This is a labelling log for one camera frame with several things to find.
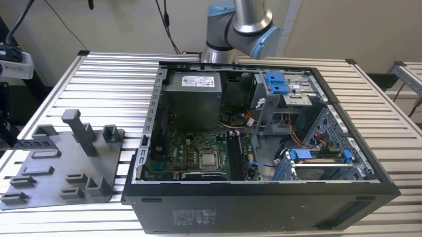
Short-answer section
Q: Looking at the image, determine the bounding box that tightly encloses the dark blue RAM stick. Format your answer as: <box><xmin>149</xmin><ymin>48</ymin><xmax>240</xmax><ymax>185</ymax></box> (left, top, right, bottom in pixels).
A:
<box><xmin>12</xmin><ymin>139</ymin><xmax>58</xmax><ymax>151</ymax></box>

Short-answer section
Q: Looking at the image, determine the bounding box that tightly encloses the black RAM slot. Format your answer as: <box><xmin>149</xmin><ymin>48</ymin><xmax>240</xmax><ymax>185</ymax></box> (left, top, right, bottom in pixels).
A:
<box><xmin>239</xmin><ymin>135</ymin><xmax>247</xmax><ymax>180</ymax></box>
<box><xmin>244</xmin><ymin>135</ymin><xmax>251</xmax><ymax>179</ymax></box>

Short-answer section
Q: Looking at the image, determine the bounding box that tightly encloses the grey parts rack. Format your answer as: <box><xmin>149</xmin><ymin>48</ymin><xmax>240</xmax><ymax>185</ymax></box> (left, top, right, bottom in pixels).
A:
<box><xmin>0</xmin><ymin>109</ymin><xmax>127</xmax><ymax>211</ymax></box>

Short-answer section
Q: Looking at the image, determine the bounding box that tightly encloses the grey power supply box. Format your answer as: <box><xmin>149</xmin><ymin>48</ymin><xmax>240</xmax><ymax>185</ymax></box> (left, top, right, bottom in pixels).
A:
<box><xmin>161</xmin><ymin>71</ymin><xmax>225</xmax><ymax>132</ymax></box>

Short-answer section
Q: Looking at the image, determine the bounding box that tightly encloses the green motherboard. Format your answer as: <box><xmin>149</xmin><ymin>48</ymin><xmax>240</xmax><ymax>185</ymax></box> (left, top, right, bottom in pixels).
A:
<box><xmin>143</xmin><ymin>132</ymin><xmax>264</xmax><ymax>182</ymax></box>

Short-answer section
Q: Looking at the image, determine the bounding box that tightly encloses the CPU socket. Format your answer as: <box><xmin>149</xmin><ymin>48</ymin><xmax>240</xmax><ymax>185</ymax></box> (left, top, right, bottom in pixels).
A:
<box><xmin>193</xmin><ymin>147</ymin><xmax>224</xmax><ymax>173</ymax></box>

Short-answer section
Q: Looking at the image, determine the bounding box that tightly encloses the silver CPU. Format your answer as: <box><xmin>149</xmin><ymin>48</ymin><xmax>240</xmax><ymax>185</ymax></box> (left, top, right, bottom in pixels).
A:
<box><xmin>199</xmin><ymin>152</ymin><xmax>220</xmax><ymax>170</ymax></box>

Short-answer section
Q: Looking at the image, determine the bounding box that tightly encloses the black graphics card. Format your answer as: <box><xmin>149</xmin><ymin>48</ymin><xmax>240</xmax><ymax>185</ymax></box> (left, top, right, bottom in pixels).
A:
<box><xmin>171</xmin><ymin>171</ymin><xmax>231</xmax><ymax>182</ymax></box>

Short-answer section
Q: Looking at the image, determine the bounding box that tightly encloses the blue drive latch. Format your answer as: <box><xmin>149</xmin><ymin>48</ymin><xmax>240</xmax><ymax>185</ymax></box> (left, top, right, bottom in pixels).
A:
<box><xmin>264</xmin><ymin>71</ymin><xmax>288</xmax><ymax>95</ymax></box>

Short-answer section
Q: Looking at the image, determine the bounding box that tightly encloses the black open PC case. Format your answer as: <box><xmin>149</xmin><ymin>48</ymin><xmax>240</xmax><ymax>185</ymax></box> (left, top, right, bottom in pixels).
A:
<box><xmin>120</xmin><ymin>60</ymin><xmax>402</xmax><ymax>235</ymax></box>

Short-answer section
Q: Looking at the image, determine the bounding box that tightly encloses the grey metal drive cage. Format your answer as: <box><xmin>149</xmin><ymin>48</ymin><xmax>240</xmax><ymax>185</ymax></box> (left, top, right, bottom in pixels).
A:
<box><xmin>249</xmin><ymin>70</ymin><xmax>328</xmax><ymax>136</ymax></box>

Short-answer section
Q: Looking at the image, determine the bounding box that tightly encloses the hard disk in blue carrier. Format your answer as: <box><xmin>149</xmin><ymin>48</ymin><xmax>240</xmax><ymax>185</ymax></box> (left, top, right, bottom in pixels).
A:
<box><xmin>272</xmin><ymin>149</ymin><xmax>363</xmax><ymax>182</ymax></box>

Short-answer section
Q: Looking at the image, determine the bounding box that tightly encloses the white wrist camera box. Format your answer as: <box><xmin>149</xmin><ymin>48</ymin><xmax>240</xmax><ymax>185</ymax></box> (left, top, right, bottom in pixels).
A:
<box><xmin>0</xmin><ymin>53</ymin><xmax>33</xmax><ymax>79</ymax></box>

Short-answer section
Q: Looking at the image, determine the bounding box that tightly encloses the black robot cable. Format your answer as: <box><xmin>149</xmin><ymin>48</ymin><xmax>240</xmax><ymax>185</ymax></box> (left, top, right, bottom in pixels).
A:
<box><xmin>153</xmin><ymin>0</ymin><xmax>181</xmax><ymax>54</ymax></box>

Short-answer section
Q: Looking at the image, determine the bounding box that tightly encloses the yellow black power wire bundle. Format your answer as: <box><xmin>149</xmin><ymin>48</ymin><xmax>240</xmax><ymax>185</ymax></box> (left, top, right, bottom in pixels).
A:
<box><xmin>216</xmin><ymin>110</ymin><xmax>264</xmax><ymax>129</ymax></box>

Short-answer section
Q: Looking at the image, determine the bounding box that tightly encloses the orange wire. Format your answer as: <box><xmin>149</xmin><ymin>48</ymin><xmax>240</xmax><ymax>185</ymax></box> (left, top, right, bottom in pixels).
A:
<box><xmin>287</xmin><ymin>112</ymin><xmax>319</xmax><ymax>150</ymax></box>

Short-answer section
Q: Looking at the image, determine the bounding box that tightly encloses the aluminium frame table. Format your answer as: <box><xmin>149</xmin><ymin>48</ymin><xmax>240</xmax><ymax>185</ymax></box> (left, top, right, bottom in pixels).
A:
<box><xmin>383</xmin><ymin>61</ymin><xmax>422</xmax><ymax>99</ymax></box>

